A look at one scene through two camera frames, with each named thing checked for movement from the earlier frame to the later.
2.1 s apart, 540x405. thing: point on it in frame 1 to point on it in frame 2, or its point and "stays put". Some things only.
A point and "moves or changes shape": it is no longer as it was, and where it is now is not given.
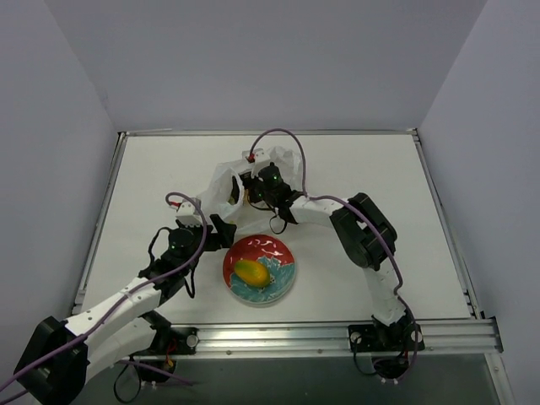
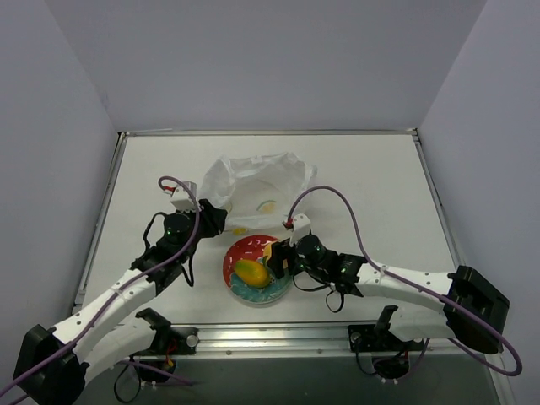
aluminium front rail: x=440 y=337 stays put
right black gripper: x=247 y=186 to x=281 y=259
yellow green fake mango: x=252 y=272 stays put
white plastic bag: x=217 y=199 moves or changes shape
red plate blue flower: x=272 y=252 stays put
